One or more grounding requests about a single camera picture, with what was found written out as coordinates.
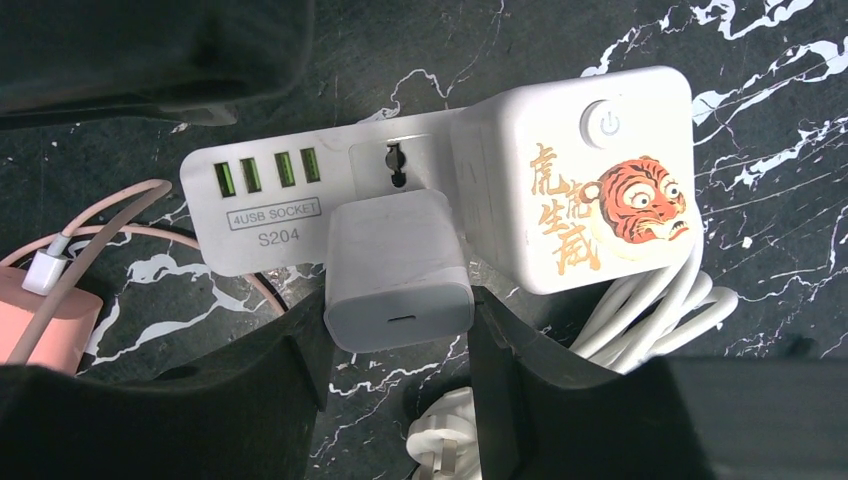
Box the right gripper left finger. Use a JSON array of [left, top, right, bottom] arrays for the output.
[[1, 290, 335, 479]]

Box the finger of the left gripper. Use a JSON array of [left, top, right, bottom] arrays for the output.
[[1, 1, 315, 130]]

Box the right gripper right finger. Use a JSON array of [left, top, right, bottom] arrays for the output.
[[467, 287, 847, 479]]

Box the white USB charger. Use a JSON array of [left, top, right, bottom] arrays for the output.
[[323, 189, 475, 354]]

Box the white tiger power strip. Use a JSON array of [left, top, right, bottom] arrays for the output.
[[179, 66, 701, 295]]

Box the white coiled power cord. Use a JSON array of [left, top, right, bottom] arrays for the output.
[[405, 225, 739, 480]]

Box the pink charger with cable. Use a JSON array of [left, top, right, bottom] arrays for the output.
[[0, 178, 289, 376]]

